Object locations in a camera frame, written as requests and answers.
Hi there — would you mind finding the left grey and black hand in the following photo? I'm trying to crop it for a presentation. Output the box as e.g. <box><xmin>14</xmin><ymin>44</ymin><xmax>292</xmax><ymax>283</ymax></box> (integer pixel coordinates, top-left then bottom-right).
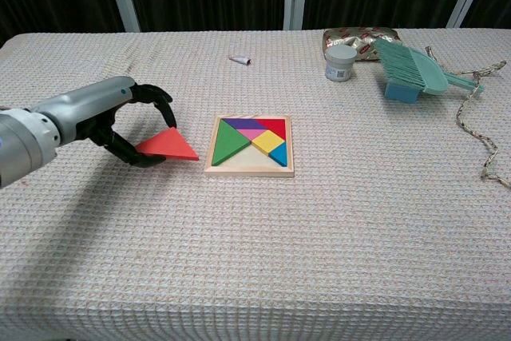
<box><xmin>30</xmin><ymin>75</ymin><xmax>178</xmax><ymax>169</ymax></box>

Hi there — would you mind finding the orange wooden triangle piece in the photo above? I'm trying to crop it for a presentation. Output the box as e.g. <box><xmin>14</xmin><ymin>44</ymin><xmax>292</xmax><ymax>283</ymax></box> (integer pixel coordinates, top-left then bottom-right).
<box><xmin>134</xmin><ymin>126</ymin><xmax>200</xmax><ymax>162</ymax></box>

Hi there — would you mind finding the green triangle piece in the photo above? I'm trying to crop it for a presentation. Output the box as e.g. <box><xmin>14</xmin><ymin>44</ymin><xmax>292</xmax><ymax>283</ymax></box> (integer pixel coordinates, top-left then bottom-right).
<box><xmin>212</xmin><ymin>120</ymin><xmax>251</xmax><ymax>167</ymax></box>

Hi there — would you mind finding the pink triangle piece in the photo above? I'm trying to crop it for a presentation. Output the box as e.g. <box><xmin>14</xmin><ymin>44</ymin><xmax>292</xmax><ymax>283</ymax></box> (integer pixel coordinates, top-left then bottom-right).
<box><xmin>238</xmin><ymin>128</ymin><xmax>267</xmax><ymax>142</ymax></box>

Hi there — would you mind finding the yellow square piece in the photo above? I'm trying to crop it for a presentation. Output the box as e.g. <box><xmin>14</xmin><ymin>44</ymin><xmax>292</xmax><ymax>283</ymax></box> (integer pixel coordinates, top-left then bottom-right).
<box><xmin>251</xmin><ymin>131</ymin><xmax>286</xmax><ymax>155</ymax></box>

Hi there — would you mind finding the red triangle piece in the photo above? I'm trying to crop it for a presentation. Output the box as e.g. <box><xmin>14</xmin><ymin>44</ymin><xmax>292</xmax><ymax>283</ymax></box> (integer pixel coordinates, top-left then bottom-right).
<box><xmin>255</xmin><ymin>117</ymin><xmax>287</xmax><ymax>141</ymax></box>

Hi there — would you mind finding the blue triangle piece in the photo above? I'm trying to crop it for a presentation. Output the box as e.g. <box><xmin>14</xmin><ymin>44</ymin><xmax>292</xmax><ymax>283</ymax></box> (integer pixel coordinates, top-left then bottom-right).
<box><xmin>267</xmin><ymin>142</ymin><xmax>288</xmax><ymax>168</ymax></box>

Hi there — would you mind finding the purple parallelogram piece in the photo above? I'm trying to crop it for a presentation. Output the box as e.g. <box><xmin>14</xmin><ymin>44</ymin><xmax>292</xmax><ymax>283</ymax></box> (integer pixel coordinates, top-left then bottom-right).
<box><xmin>222</xmin><ymin>117</ymin><xmax>268</xmax><ymax>131</ymax></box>

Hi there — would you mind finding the wooden tangram tray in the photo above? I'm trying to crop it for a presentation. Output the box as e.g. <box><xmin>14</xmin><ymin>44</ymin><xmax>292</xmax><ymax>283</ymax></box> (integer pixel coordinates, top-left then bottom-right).
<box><xmin>204</xmin><ymin>114</ymin><xmax>296</xmax><ymax>178</ymax></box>

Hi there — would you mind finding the beige waffle-weave tablecloth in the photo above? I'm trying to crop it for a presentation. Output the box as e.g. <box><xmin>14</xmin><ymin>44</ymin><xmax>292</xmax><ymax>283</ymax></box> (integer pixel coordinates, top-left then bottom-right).
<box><xmin>0</xmin><ymin>27</ymin><xmax>511</xmax><ymax>341</ymax></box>

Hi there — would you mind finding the white jar with grey lid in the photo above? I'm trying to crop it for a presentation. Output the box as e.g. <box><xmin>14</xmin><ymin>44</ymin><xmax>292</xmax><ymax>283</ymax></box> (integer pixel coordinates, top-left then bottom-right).
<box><xmin>325</xmin><ymin>44</ymin><xmax>357</xmax><ymax>82</ymax></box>

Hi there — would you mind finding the gold and red snack bag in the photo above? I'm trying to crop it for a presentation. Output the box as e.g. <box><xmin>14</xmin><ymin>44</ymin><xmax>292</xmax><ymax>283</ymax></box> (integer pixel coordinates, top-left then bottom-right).
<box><xmin>322</xmin><ymin>26</ymin><xmax>402</xmax><ymax>62</ymax></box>

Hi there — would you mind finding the blue sponge block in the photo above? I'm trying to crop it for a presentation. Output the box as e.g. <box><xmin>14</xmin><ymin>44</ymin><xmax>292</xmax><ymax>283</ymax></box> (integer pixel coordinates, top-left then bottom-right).
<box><xmin>383</xmin><ymin>81</ymin><xmax>421</xmax><ymax>104</ymax></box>

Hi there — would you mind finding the teal hand brush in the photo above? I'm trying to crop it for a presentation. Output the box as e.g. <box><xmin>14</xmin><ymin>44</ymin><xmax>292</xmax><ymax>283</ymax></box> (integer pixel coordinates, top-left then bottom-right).
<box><xmin>374</xmin><ymin>38</ymin><xmax>486</xmax><ymax>95</ymax></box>

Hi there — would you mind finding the braided beige rope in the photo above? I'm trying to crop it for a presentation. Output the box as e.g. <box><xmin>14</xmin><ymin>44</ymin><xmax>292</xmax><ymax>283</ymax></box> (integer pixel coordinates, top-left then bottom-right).
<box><xmin>424</xmin><ymin>46</ymin><xmax>511</xmax><ymax>188</ymax></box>

